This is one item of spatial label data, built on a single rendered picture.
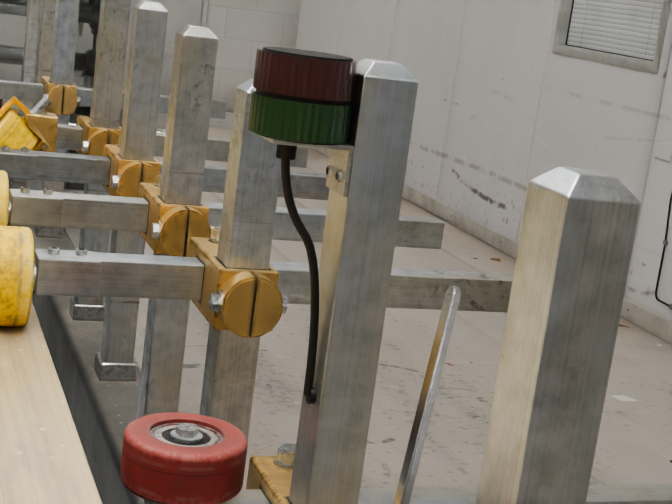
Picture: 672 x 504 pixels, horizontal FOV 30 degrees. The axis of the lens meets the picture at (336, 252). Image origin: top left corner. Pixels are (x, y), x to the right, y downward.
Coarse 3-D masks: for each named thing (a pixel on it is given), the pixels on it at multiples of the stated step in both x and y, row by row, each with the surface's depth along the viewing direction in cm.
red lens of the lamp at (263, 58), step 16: (256, 64) 73; (272, 64) 71; (288, 64) 71; (304, 64) 71; (320, 64) 71; (336, 64) 71; (352, 64) 72; (256, 80) 73; (272, 80) 71; (288, 80) 71; (304, 80) 71; (320, 80) 71; (336, 80) 71; (352, 80) 73; (304, 96) 71; (320, 96) 71; (336, 96) 72; (352, 96) 73
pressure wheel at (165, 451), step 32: (160, 416) 83; (192, 416) 84; (128, 448) 79; (160, 448) 78; (192, 448) 79; (224, 448) 79; (128, 480) 79; (160, 480) 78; (192, 480) 78; (224, 480) 79
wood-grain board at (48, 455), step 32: (32, 320) 103; (0, 352) 94; (32, 352) 95; (0, 384) 87; (32, 384) 88; (0, 416) 81; (32, 416) 82; (64, 416) 83; (0, 448) 76; (32, 448) 77; (64, 448) 78; (0, 480) 72; (32, 480) 72; (64, 480) 73
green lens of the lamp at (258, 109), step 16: (256, 96) 73; (256, 112) 73; (272, 112) 72; (288, 112) 71; (304, 112) 71; (320, 112) 71; (336, 112) 72; (256, 128) 73; (272, 128) 72; (288, 128) 71; (304, 128) 71; (320, 128) 72; (336, 128) 72
